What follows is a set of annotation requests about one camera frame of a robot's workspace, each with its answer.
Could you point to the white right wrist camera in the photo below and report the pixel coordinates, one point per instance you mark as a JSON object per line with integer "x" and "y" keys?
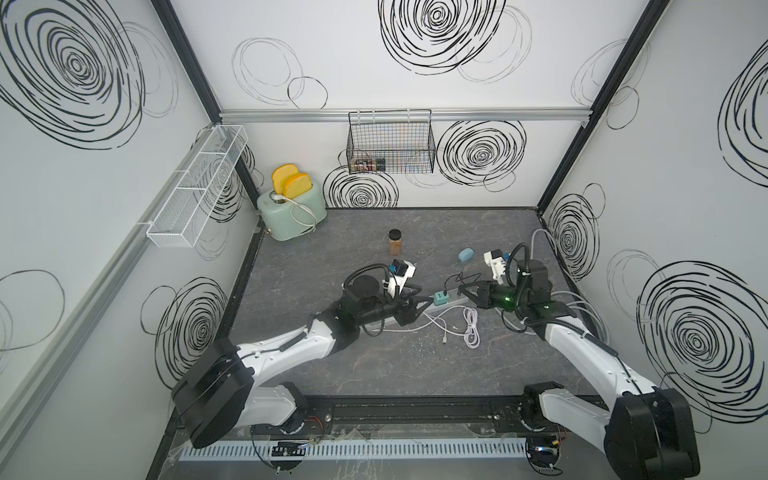
{"x": 497, "y": 261}

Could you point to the front yellow toast slice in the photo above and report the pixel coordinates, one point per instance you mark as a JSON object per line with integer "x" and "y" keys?
{"x": 297, "y": 185}

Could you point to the mint green toaster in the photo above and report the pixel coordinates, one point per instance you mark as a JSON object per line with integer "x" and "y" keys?
{"x": 289, "y": 219}

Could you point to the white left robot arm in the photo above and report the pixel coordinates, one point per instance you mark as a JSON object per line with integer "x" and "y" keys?
{"x": 226, "y": 387}

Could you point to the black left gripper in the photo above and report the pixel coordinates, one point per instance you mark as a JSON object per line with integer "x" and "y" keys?
{"x": 399, "y": 308}

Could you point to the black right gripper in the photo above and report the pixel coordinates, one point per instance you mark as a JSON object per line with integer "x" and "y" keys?
{"x": 484, "y": 296}

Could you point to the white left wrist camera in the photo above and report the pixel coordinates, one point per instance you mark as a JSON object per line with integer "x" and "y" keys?
{"x": 400, "y": 272}

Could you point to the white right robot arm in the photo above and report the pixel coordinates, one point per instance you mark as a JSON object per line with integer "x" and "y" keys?
{"x": 644, "y": 431}

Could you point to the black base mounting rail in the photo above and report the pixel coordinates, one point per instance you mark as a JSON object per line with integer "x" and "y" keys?
{"x": 319, "y": 414}

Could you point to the rear yellow toast slice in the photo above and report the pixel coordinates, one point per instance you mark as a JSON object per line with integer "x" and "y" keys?
{"x": 281, "y": 175}

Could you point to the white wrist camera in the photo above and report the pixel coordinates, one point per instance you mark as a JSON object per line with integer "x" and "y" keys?
{"x": 400, "y": 272}
{"x": 497, "y": 261}

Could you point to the black wire wall basket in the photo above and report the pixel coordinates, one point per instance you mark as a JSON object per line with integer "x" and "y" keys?
{"x": 397, "y": 141}

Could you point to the light blue earbud case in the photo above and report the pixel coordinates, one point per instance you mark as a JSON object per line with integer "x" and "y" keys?
{"x": 466, "y": 254}

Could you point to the white slotted cable duct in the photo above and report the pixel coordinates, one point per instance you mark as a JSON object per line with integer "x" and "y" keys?
{"x": 373, "y": 449}

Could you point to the yellow toast slice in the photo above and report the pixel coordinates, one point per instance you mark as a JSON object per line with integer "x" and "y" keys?
{"x": 281, "y": 175}
{"x": 297, "y": 185}

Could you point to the white wire wall shelf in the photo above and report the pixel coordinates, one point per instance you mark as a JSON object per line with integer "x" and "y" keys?
{"x": 202, "y": 179}

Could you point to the brown spice bottle black lid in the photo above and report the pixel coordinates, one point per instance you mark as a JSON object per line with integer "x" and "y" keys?
{"x": 395, "y": 242}

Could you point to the white power strip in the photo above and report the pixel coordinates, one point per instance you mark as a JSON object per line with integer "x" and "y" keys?
{"x": 390, "y": 324}

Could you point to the teal charger with black cable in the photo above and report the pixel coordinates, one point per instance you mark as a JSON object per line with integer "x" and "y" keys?
{"x": 440, "y": 298}

